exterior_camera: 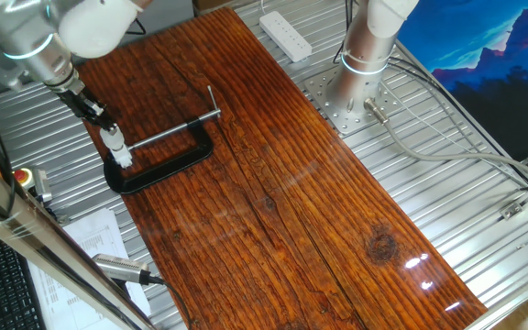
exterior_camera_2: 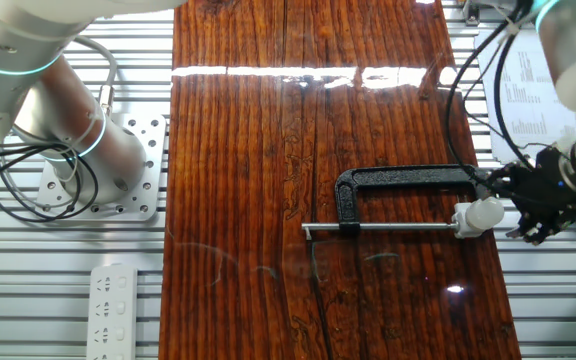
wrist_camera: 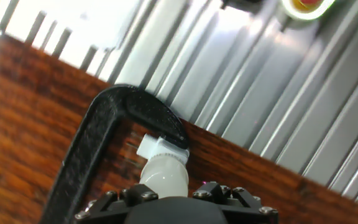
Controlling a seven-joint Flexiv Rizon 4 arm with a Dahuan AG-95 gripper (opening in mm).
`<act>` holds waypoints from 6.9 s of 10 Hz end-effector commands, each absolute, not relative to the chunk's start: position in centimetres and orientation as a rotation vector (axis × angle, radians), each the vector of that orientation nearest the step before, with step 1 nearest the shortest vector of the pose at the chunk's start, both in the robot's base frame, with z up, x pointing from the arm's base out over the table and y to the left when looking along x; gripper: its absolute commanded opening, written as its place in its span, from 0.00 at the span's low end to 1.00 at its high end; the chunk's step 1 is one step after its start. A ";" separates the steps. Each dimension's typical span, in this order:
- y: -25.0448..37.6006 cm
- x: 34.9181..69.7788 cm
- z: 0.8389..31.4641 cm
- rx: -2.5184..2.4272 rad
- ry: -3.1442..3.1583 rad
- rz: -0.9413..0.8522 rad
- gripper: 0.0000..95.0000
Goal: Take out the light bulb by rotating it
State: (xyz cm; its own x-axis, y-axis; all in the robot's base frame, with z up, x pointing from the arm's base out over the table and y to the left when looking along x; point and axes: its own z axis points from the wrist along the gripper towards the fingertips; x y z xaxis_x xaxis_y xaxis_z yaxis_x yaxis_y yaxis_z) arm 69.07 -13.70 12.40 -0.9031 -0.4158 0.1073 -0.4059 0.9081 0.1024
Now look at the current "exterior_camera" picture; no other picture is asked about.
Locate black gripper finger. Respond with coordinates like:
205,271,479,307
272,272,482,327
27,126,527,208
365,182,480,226
93,114,119,135
83,98,108,121

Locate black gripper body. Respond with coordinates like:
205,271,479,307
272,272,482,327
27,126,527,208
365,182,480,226
56,87,92,119

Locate white light bulb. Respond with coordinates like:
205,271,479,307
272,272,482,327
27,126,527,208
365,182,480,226
98,124,128,155

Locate black C-clamp with steel screw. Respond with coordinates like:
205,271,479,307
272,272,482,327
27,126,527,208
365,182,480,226
103,85,223,194

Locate emergency stop button box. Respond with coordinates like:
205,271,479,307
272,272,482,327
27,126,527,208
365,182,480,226
13,165,53,204

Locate printed paper sheets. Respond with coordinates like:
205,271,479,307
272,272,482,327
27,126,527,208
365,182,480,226
27,208,153,330

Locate silver handheld device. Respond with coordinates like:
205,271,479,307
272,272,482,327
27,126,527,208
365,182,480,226
92,253,153,286

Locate white power strip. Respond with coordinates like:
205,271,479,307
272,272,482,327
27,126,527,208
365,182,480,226
258,10,314,63

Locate brown wooden board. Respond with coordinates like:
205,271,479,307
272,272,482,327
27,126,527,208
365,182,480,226
64,6,489,330

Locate blue mountain poster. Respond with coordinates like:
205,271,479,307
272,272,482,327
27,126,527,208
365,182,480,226
396,0,528,161

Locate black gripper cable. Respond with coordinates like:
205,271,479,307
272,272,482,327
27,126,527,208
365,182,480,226
124,17,147,36

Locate large aluminium frame bar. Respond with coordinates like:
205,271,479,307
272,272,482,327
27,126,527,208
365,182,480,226
0,137,155,330

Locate black device cable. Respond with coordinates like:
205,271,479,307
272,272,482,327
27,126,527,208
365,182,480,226
148,273,195,329

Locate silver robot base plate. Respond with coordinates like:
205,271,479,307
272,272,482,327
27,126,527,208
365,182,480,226
303,66,402,137

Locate thick grey cable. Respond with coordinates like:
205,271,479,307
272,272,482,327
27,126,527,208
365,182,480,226
363,97,528,185

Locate small metal corner bracket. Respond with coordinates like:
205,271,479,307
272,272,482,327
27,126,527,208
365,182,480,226
500,202,524,221

